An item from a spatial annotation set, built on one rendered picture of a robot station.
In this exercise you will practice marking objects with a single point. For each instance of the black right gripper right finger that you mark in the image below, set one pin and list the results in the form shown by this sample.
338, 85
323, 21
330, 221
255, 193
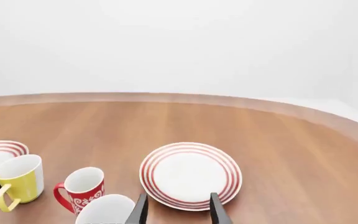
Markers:
217, 211

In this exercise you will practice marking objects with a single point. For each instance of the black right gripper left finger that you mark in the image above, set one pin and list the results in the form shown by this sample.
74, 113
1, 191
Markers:
140, 211

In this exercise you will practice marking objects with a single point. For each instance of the red patterned mug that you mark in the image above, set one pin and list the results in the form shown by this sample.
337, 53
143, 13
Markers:
84, 186

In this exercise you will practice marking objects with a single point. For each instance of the yellow and white mug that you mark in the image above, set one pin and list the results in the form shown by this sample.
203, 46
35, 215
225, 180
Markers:
20, 182

